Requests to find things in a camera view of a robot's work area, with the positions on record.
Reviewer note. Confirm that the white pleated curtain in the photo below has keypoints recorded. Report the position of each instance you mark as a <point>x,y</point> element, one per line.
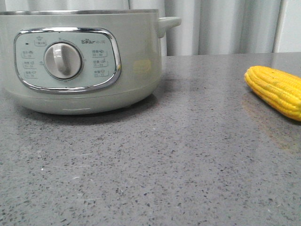
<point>209,27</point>

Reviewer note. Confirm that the pale green electric cooking pot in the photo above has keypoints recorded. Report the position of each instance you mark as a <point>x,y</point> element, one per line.
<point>120,51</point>

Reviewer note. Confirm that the grey round control knob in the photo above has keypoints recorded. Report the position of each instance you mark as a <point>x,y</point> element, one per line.
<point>62,60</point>

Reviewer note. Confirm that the yellow corn cob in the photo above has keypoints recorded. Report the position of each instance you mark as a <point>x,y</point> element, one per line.
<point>279,89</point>

